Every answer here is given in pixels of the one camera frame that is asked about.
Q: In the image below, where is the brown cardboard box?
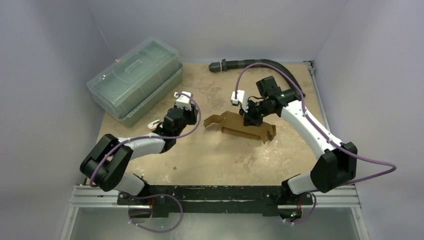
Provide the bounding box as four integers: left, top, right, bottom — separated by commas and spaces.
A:
203, 111, 277, 144

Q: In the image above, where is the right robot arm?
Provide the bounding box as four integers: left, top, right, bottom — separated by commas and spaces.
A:
230, 76, 358, 204

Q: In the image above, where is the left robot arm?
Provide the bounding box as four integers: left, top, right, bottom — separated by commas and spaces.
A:
79, 103, 200, 205

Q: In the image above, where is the clear plastic storage box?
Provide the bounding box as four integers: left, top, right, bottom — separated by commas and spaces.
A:
86, 37, 183, 128

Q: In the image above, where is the pink white small tool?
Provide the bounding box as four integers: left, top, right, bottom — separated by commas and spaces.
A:
147, 119, 161, 130

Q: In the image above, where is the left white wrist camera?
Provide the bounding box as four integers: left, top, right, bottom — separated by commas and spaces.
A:
174, 91, 193, 111

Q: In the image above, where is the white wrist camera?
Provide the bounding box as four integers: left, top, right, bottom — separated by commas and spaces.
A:
174, 91, 193, 111
230, 90, 249, 115

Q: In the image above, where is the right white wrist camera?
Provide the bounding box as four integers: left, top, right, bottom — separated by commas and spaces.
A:
230, 90, 249, 115

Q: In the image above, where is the black corrugated hose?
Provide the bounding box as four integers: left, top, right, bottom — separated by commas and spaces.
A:
208, 58, 306, 99

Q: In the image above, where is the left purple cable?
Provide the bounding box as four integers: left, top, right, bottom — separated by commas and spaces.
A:
88, 92, 202, 234

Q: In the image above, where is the purple cable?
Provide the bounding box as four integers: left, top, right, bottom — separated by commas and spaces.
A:
88, 92, 202, 234
234, 62, 398, 227

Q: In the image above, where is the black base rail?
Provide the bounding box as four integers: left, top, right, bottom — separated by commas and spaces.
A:
117, 185, 314, 219

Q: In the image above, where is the aluminium frame profile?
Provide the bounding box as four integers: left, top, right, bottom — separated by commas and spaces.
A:
60, 185, 370, 240

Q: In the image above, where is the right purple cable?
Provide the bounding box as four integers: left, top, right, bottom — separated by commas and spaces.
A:
234, 62, 398, 227

